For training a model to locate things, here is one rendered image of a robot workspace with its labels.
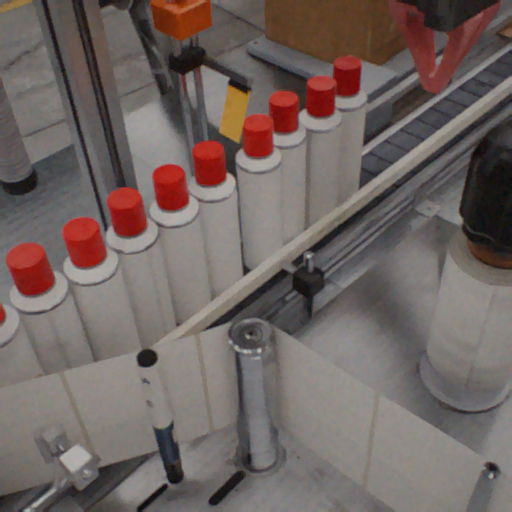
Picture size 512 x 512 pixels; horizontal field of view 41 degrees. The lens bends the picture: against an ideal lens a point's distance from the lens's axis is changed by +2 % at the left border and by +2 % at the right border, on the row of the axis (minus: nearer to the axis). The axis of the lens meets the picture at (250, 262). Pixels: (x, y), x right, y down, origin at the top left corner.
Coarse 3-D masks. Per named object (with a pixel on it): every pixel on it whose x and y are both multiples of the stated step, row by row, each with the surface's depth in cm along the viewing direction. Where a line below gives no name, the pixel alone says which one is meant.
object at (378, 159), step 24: (480, 72) 115; (504, 72) 114; (456, 96) 110; (480, 96) 110; (432, 120) 106; (480, 120) 105; (384, 144) 102; (408, 144) 101; (384, 168) 98; (384, 192) 94; (360, 216) 91; (264, 288) 82; (240, 312) 81
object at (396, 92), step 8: (504, 16) 111; (488, 24) 109; (496, 24) 109; (504, 24) 111; (488, 32) 108; (480, 40) 108; (440, 56) 103; (408, 80) 99; (416, 80) 99; (392, 88) 97; (400, 88) 97; (408, 88) 98; (384, 96) 96; (392, 96) 96; (400, 96) 98; (368, 104) 95; (376, 104) 95; (384, 104) 96; (368, 112) 94; (376, 112) 95
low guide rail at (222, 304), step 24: (504, 96) 106; (456, 120) 99; (432, 144) 96; (408, 168) 94; (360, 192) 89; (336, 216) 86; (312, 240) 84; (264, 264) 80; (240, 288) 77; (216, 312) 76; (168, 336) 73
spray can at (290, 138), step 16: (272, 96) 74; (288, 96) 74; (272, 112) 74; (288, 112) 73; (288, 128) 75; (288, 144) 75; (304, 144) 77; (288, 160) 77; (304, 160) 79; (288, 176) 78; (304, 176) 80; (288, 192) 80; (304, 192) 82; (288, 208) 82; (304, 208) 84; (288, 224) 84; (304, 224) 86; (288, 240) 85
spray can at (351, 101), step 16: (336, 64) 79; (352, 64) 78; (336, 80) 79; (352, 80) 79; (336, 96) 81; (352, 96) 80; (352, 112) 80; (352, 128) 82; (352, 144) 84; (352, 160) 86; (352, 176) 87; (352, 192) 89
